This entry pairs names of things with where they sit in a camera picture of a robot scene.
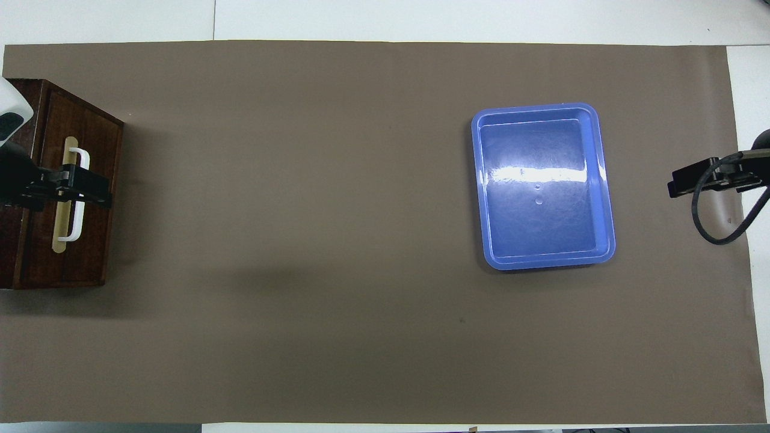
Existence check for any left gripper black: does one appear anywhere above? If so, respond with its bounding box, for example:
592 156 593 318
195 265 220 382
0 141 114 212

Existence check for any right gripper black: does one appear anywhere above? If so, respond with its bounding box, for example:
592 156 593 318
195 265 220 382
668 129 770 199

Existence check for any wooden drawer with white handle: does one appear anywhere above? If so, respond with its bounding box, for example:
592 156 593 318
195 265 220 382
17 81 125 289

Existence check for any dark wooden cabinet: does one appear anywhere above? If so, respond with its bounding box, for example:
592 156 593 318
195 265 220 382
0 78 49 290

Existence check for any blue plastic tray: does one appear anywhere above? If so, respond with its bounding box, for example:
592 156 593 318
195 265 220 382
471 102 617 271

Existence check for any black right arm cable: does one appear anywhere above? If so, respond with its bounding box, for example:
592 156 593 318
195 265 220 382
691 150 770 245

